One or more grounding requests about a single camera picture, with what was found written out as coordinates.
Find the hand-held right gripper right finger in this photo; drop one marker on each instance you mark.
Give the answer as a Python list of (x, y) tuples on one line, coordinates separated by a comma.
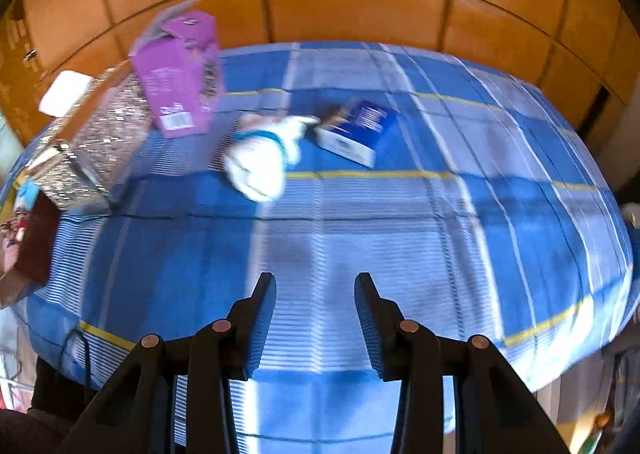
[(372, 329)]

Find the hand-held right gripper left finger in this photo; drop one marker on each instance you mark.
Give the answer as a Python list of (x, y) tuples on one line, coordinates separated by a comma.
[(260, 329)]

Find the white plush toy blue collar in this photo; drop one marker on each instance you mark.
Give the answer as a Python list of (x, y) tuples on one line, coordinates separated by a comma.
[(257, 158)]

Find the blue plaid bed sheet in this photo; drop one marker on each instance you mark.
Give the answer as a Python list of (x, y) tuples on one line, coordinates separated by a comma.
[(390, 214)]

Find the blue cardboard box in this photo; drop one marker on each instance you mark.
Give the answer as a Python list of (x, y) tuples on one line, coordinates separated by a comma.
[(360, 131)]

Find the silver glitter box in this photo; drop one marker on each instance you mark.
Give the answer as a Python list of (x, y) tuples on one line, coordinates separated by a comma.
[(100, 138)]

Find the purple cardboard box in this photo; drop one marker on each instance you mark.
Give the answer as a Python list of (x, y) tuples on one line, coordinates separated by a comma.
[(177, 78)]

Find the white flat pad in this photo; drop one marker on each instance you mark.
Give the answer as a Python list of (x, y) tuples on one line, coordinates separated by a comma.
[(62, 92)]

